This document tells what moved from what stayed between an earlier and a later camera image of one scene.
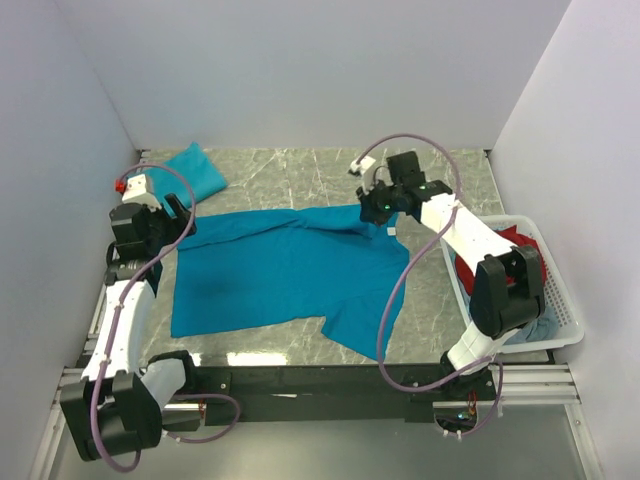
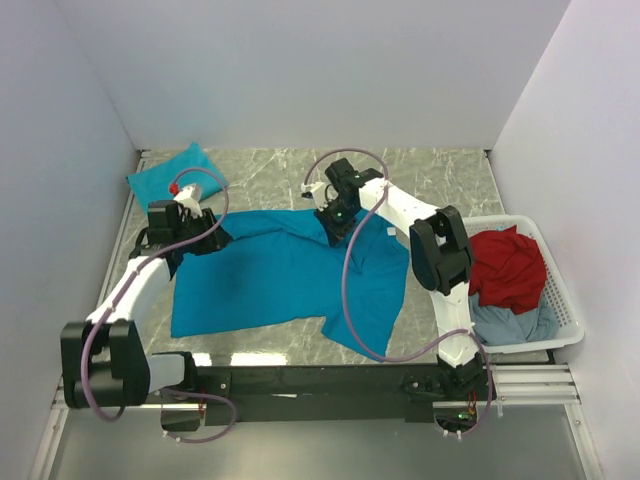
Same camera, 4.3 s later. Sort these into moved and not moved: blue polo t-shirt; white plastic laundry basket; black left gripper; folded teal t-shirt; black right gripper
Moved: black left gripper; black right gripper
Not moved: folded teal t-shirt; blue polo t-shirt; white plastic laundry basket
